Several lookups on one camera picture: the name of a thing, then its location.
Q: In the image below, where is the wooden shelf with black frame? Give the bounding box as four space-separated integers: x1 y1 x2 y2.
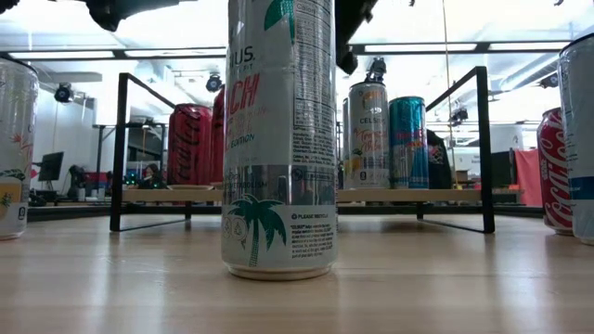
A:
110 65 497 235

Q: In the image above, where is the Red Bull can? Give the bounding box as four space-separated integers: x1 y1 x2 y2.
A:
388 96 430 190

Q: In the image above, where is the black computer monitor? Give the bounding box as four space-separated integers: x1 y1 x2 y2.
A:
490 149 515 189
37 150 66 183

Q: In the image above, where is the black metal table frame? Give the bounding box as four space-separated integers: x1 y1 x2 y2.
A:
27 202 545 223

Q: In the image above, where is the black overhead frame beam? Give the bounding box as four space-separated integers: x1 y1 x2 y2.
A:
0 40 573 63

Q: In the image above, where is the Celsius Peach Vibe can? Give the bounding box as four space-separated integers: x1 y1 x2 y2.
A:
221 0 339 282

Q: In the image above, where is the black frame table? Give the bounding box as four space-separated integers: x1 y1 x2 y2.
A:
91 122 167 189

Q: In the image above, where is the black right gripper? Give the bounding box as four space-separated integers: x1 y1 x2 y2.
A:
334 0 380 76

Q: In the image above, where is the Celsius Tropical Vibe can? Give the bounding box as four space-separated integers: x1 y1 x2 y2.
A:
347 82 391 190
0 58 41 241

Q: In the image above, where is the blue-banded Celsius can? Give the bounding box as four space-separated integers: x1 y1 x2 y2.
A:
558 32 594 246

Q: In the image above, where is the red hanging cloth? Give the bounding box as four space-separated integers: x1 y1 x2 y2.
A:
513 148 544 209

